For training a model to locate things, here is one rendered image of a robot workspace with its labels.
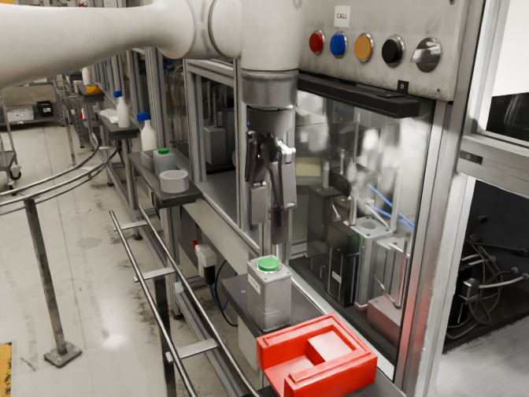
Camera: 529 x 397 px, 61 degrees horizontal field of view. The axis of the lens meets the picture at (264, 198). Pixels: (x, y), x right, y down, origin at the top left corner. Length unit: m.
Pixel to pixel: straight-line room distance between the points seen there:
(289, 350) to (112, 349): 1.61
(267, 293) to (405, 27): 0.49
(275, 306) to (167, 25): 0.51
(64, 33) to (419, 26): 0.40
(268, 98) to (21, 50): 0.36
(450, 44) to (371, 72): 0.14
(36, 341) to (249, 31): 2.08
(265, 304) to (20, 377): 1.65
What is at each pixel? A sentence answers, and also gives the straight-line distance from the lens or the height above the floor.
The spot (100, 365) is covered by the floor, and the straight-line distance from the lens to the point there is 2.27.
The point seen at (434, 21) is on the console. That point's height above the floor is 1.46.
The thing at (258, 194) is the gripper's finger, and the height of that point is 1.16.
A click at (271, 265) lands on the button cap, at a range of 0.83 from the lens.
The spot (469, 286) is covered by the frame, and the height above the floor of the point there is 1.03.
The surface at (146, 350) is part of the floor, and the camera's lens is 2.29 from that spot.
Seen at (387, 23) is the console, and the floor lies 1.45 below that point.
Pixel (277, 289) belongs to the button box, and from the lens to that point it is 0.83.
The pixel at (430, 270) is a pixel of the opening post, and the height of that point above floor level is 1.14.
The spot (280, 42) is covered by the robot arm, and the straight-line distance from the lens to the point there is 0.68.
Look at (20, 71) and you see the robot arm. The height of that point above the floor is 1.42.
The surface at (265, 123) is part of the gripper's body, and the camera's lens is 0.71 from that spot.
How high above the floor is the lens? 1.47
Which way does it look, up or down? 23 degrees down
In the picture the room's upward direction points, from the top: straight up
